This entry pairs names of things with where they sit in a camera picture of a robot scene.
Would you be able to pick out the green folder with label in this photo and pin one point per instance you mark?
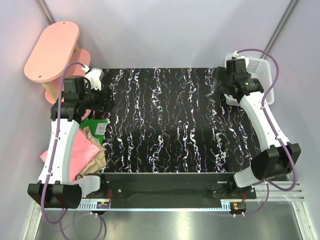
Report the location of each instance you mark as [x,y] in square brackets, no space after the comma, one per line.
[97,127]

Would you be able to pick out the pink three-tier shelf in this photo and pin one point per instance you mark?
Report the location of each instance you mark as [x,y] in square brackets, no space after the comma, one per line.
[55,49]

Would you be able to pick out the folded beige t shirt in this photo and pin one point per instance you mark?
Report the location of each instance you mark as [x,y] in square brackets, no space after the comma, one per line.
[99,160]

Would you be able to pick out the white plastic basket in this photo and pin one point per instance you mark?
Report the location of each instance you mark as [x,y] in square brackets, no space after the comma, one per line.
[259,69]

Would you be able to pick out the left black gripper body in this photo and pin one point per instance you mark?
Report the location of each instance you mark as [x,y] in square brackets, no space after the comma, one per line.
[93,98]

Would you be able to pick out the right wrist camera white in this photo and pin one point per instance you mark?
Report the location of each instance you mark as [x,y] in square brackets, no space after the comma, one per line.
[237,56]

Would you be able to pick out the aluminium rail frame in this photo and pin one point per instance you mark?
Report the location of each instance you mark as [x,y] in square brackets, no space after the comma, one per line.
[273,191]

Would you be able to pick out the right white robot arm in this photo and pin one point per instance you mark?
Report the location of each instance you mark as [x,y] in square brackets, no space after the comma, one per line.
[278,155]

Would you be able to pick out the black marble pattern mat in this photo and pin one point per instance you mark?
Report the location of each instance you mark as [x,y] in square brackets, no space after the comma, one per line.
[170,120]

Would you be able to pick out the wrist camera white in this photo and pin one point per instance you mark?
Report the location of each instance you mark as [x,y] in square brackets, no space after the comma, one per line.
[94,76]
[237,56]

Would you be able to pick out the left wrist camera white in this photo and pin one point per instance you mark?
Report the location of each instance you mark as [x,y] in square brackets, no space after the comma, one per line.
[94,76]

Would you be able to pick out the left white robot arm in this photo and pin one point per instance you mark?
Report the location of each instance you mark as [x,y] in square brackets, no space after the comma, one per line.
[54,188]

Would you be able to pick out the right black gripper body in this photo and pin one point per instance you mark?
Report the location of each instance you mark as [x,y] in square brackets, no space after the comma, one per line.
[230,82]

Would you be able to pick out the folded pink t shirt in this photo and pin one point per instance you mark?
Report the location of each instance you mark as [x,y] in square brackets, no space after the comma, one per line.
[84,150]

